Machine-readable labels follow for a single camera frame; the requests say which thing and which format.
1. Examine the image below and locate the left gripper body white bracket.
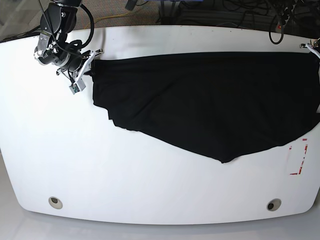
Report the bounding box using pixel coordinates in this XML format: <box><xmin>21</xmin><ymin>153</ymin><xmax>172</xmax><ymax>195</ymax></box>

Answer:
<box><xmin>299</xmin><ymin>38</ymin><xmax>320</xmax><ymax>59</ymax></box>

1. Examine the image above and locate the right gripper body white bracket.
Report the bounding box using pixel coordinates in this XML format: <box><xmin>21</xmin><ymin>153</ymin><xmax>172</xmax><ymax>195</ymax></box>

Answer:
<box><xmin>55</xmin><ymin>48</ymin><xmax>105</xmax><ymax>85</ymax></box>

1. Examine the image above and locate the black printed T-shirt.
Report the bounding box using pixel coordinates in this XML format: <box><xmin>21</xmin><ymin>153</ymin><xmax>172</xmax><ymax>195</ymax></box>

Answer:
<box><xmin>92</xmin><ymin>52</ymin><xmax>320</xmax><ymax>163</ymax></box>

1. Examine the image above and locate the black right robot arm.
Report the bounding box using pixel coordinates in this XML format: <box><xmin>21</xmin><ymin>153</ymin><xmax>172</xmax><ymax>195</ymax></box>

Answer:
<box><xmin>34</xmin><ymin>0</ymin><xmax>103</xmax><ymax>93</ymax></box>

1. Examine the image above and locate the white power strip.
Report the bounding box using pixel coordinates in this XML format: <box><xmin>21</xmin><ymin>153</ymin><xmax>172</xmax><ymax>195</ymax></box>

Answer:
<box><xmin>275</xmin><ymin>15</ymin><xmax>289</xmax><ymax>34</ymax></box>

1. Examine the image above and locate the red tape rectangle marker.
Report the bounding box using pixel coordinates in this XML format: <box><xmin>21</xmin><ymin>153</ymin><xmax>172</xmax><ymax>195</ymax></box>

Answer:
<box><xmin>286</xmin><ymin>138</ymin><xmax>309</xmax><ymax>176</ymax></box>

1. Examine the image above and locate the left table grommet hole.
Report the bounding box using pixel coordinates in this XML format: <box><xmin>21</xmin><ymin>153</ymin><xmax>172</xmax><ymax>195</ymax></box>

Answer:
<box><xmin>48</xmin><ymin>196</ymin><xmax>63</xmax><ymax>210</ymax></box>

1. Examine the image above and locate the table grommet hole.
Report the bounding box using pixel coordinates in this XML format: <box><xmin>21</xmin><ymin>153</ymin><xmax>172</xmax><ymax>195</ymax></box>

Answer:
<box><xmin>48</xmin><ymin>196</ymin><xmax>63</xmax><ymax>210</ymax></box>
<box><xmin>266</xmin><ymin>198</ymin><xmax>282</xmax><ymax>212</ymax></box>

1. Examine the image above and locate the right table grommet hole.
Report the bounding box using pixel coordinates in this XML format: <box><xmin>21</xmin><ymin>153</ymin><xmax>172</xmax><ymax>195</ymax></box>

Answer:
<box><xmin>266</xmin><ymin>198</ymin><xmax>282</xmax><ymax>212</ymax></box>

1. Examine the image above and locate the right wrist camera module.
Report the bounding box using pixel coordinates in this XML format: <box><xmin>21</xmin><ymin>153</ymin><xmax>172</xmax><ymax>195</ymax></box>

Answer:
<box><xmin>69</xmin><ymin>79</ymin><xmax>86</xmax><ymax>95</ymax></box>

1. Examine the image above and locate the yellow cable on floor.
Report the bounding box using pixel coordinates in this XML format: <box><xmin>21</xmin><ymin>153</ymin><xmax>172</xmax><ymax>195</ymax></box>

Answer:
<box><xmin>94</xmin><ymin>6</ymin><xmax>133</xmax><ymax>26</ymax></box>

